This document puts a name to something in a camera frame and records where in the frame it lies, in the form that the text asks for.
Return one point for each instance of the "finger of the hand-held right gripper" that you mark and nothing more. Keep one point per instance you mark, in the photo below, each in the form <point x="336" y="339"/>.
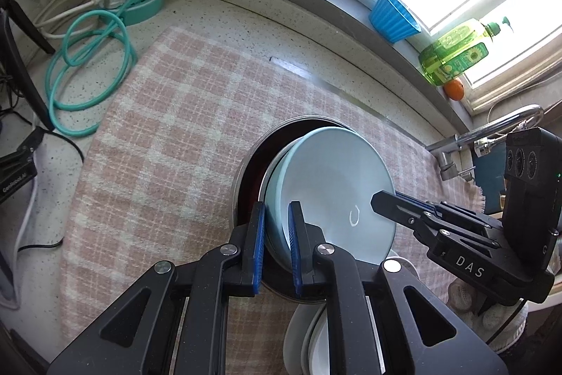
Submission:
<point x="395" y="208"/>
<point x="465" y="221"/>

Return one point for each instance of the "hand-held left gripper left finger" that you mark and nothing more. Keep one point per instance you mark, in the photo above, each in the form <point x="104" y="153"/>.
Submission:
<point x="259" y="252"/>

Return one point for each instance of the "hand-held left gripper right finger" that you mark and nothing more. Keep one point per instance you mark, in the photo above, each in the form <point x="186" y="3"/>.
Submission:
<point x="295" y="252"/>

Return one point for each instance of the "plain steel bowl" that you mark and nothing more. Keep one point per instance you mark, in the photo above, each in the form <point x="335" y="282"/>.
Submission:
<point x="254" y="164"/>

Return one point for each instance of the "person's right hand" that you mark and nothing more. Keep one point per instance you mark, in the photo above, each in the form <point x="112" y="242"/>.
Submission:
<point x="465" y="296"/>

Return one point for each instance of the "dark teal knife block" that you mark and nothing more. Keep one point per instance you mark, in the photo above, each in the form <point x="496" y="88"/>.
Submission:
<point x="487" y="173"/>

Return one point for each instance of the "white plate grey leaf print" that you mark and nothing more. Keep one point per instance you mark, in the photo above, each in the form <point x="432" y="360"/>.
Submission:
<point x="296" y="340"/>

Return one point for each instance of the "steel kitchen faucet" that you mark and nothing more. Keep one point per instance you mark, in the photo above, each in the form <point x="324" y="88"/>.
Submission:
<point x="478" y="132"/>

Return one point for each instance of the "orange fruit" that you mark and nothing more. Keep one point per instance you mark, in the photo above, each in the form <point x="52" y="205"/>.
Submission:
<point x="455" y="89"/>

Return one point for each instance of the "pink checked cloth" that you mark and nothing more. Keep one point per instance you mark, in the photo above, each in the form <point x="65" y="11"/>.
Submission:
<point x="175" y="129"/>

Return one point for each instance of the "green dish soap bottle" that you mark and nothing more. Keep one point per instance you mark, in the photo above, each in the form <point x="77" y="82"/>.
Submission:
<point x="448" y="58"/>

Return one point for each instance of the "blue ribbed cup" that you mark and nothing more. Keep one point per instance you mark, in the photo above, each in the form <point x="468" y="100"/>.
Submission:
<point x="390" y="21"/>

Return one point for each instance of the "black clamp device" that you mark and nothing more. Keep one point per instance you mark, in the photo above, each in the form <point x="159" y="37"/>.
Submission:
<point x="17" y="173"/>

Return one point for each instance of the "round teal power strip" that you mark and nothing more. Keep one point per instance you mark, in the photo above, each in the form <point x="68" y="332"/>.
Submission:
<point x="147" y="4"/>

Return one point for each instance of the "black stand leg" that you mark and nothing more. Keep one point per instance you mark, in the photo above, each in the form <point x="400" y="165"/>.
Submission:
<point x="22" y="28"/>

